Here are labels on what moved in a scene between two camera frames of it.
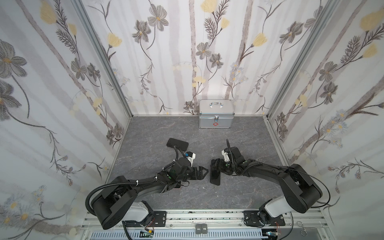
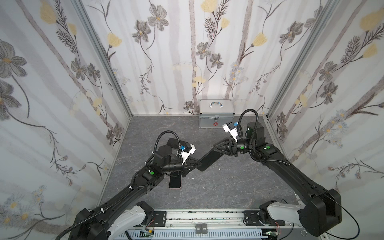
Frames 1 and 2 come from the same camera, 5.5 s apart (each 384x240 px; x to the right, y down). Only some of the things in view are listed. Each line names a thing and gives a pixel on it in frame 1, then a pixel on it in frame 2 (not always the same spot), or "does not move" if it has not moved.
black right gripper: x=220 y=166 -> x=231 y=147
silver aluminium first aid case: x=217 y=113 does not move
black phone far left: x=181 y=144 does not move
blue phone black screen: x=215 y=175 -> x=209 y=159
